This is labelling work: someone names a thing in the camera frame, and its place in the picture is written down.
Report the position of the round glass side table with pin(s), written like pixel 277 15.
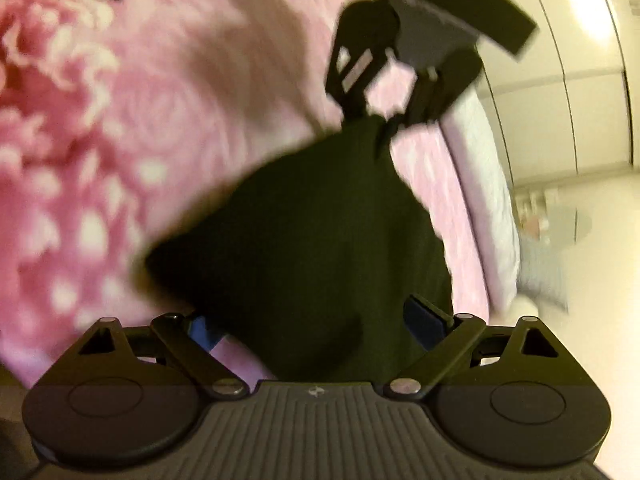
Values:
pixel 559 227

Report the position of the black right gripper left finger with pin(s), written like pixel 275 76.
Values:
pixel 121 396

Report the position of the pink rose pattern blanket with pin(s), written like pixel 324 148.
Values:
pixel 119 118

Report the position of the grey pillow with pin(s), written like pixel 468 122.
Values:
pixel 541 274

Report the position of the black zip-up jacket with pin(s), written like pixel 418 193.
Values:
pixel 323 263

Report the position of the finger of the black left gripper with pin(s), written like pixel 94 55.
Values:
pixel 434 92
pixel 365 32

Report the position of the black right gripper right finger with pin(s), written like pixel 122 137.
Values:
pixel 511 395

